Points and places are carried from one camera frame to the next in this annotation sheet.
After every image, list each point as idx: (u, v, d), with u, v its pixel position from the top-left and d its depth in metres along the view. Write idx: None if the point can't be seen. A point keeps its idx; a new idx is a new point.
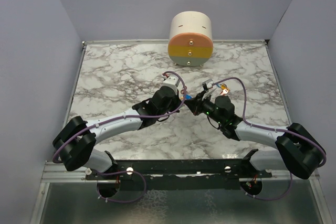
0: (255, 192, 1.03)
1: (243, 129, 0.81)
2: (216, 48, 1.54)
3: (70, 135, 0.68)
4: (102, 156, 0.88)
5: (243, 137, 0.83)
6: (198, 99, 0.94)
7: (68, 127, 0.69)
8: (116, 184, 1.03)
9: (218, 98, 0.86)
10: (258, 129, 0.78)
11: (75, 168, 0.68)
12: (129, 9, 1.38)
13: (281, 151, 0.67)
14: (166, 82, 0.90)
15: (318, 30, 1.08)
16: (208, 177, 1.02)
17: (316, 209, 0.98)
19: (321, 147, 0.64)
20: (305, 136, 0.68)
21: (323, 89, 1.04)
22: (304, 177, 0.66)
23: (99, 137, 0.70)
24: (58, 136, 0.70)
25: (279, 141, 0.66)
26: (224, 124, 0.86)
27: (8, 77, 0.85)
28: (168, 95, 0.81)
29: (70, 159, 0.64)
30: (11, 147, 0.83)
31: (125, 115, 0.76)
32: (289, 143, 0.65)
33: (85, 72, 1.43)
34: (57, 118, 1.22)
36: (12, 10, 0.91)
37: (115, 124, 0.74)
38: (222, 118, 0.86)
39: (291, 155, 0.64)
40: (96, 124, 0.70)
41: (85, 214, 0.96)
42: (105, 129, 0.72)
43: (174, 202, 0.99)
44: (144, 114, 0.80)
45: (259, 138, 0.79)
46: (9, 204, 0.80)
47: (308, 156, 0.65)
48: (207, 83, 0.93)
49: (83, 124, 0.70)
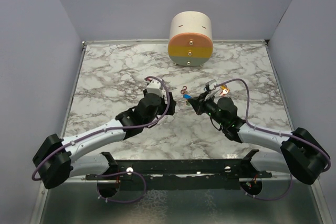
0: (255, 192, 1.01)
1: (247, 131, 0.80)
2: (216, 47, 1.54)
3: (46, 153, 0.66)
4: (94, 160, 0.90)
5: (245, 140, 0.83)
6: (200, 99, 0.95)
7: (44, 146, 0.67)
8: (115, 184, 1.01)
9: (220, 100, 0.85)
10: (261, 133, 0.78)
11: (55, 184, 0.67)
12: (129, 8, 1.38)
13: (287, 158, 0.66)
14: (149, 88, 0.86)
15: (318, 30, 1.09)
16: (208, 177, 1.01)
17: (316, 209, 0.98)
19: (326, 153, 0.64)
20: (310, 141, 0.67)
21: (322, 89, 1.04)
22: (308, 181, 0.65)
23: (75, 155, 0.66)
24: (36, 155, 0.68)
25: (285, 148, 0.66)
26: (226, 126, 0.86)
27: (8, 77, 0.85)
28: (153, 104, 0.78)
29: (47, 178, 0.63)
30: (11, 146, 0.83)
31: (105, 128, 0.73)
32: (294, 150, 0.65)
33: (85, 72, 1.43)
34: (56, 117, 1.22)
36: (11, 9, 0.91)
37: (95, 139, 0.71)
38: (224, 120, 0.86)
39: (297, 161, 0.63)
40: (72, 142, 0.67)
41: (85, 214, 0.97)
42: (83, 146, 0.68)
43: (174, 202, 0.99)
44: (128, 124, 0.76)
45: (260, 141, 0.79)
46: (9, 204, 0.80)
47: (313, 162, 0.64)
48: (210, 84, 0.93)
49: (59, 141, 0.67)
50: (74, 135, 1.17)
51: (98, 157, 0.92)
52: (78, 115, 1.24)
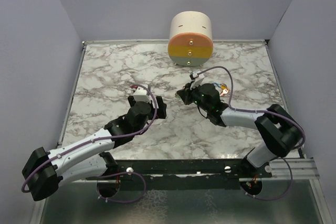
0: (254, 192, 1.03)
1: (228, 114, 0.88)
2: (216, 47, 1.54)
3: (34, 166, 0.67)
4: (90, 164, 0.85)
5: (229, 124, 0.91)
6: (186, 89, 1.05)
7: (32, 159, 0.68)
8: (115, 184, 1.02)
9: (203, 86, 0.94)
10: (240, 113, 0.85)
11: (44, 195, 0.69)
12: (129, 8, 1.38)
13: (263, 131, 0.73)
14: (136, 96, 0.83)
15: (318, 30, 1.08)
16: (208, 177, 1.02)
17: (316, 209, 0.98)
19: (298, 126, 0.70)
20: (284, 115, 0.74)
21: (322, 89, 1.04)
22: (283, 154, 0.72)
23: (61, 168, 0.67)
24: (25, 168, 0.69)
25: (260, 123, 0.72)
26: (211, 111, 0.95)
27: (8, 77, 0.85)
28: (142, 113, 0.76)
29: (35, 191, 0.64)
30: (12, 147, 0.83)
31: (93, 139, 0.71)
32: (268, 124, 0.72)
33: (85, 72, 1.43)
34: (56, 117, 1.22)
36: (11, 9, 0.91)
37: (82, 150, 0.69)
38: (208, 105, 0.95)
39: (271, 134, 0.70)
40: (58, 155, 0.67)
41: (85, 214, 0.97)
42: (70, 158, 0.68)
43: (174, 202, 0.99)
44: (117, 133, 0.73)
45: (240, 121, 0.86)
46: (10, 204, 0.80)
47: (287, 135, 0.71)
48: (193, 73, 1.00)
49: (45, 156, 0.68)
50: (74, 135, 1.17)
51: (93, 160, 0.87)
52: (78, 115, 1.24)
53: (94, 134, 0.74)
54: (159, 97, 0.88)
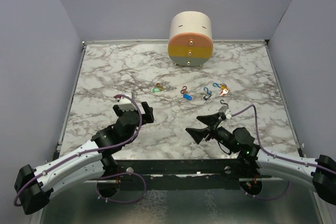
0: (254, 192, 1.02)
1: (266, 160, 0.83)
2: (216, 47, 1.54)
3: (22, 184, 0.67)
4: (84, 171, 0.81)
5: (264, 167, 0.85)
6: (213, 128, 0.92)
7: (19, 177, 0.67)
8: (116, 184, 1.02)
9: (238, 132, 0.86)
10: (282, 161, 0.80)
11: (36, 209, 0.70)
12: (129, 9, 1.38)
13: (317, 186, 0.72)
14: (122, 106, 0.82)
15: (318, 30, 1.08)
16: (208, 177, 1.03)
17: (316, 208, 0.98)
19: None
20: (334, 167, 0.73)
21: (322, 88, 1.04)
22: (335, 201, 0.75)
23: (48, 184, 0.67)
24: (15, 184, 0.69)
25: (315, 180, 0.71)
26: (242, 154, 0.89)
27: (9, 77, 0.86)
28: (130, 121, 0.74)
29: (26, 207, 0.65)
30: (12, 146, 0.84)
31: (79, 152, 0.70)
32: (324, 181, 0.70)
33: (85, 72, 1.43)
34: (56, 117, 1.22)
36: (12, 9, 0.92)
37: (68, 165, 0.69)
38: (239, 148, 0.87)
39: (328, 189, 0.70)
40: (43, 172, 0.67)
41: (85, 213, 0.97)
42: (55, 174, 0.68)
43: (174, 202, 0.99)
44: (104, 144, 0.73)
45: (281, 169, 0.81)
46: (10, 203, 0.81)
47: None
48: (226, 113, 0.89)
49: (31, 173, 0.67)
50: (74, 135, 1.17)
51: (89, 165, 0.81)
52: (77, 115, 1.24)
53: (81, 147, 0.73)
54: (145, 103, 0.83)
